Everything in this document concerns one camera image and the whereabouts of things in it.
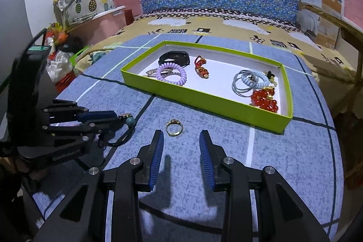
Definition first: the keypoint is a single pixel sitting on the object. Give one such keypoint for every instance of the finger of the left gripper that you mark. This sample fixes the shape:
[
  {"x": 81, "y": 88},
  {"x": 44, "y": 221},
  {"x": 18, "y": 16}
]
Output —
[
  {"x": 63, "y": 142},
  {"x": 68, "y": 111}
]

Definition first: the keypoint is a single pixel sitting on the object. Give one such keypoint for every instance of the wooden side table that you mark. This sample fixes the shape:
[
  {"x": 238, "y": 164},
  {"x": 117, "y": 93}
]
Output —
[{"x": 338, "y": 71}]

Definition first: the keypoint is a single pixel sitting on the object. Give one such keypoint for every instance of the blue grid blanket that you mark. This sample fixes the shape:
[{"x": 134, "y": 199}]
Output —
[{"x": 182, "y": 207}]

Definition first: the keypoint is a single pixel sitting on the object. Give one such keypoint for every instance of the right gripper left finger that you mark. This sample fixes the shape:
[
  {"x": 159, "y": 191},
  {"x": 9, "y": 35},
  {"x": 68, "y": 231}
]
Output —
[{"x": 150, "y": 155}]

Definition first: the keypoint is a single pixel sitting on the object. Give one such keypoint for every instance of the black fitness band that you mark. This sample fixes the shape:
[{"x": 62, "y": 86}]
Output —
[{"x": 178, "y": 57}]

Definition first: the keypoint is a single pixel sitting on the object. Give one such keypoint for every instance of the green jewelry box tray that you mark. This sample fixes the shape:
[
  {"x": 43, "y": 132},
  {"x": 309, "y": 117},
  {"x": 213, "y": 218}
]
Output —
[{"x": 215, "y": 93}]

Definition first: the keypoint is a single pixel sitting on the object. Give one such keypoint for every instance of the pineapple print bag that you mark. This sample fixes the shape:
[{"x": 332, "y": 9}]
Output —
[{"x": 75, "y": 12}]

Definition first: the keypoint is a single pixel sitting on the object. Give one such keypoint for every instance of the tan sheep print bedsheet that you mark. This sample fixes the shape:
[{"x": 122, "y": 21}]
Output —
[{"x": 208, "y": 22}]

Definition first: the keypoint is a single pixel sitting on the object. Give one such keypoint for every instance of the colourful clutter pile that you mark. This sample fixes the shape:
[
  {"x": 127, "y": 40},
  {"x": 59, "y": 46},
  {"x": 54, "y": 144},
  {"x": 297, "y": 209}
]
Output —
[{"x": 64, "y": 51}]

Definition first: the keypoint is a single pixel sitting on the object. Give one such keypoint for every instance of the pink storage bin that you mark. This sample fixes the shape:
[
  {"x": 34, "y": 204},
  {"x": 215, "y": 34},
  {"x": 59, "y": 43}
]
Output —
[{"x": 102, "y": 26}]

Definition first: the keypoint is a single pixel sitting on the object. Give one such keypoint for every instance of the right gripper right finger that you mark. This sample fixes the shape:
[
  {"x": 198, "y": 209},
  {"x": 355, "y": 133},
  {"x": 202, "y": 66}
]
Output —
[{"x": 212, "y": 156}]

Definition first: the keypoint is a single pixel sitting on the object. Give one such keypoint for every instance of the gold black charm earring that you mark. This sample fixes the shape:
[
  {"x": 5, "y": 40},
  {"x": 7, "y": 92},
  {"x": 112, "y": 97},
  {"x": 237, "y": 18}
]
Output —
[{"x": 271, "y": 78}]

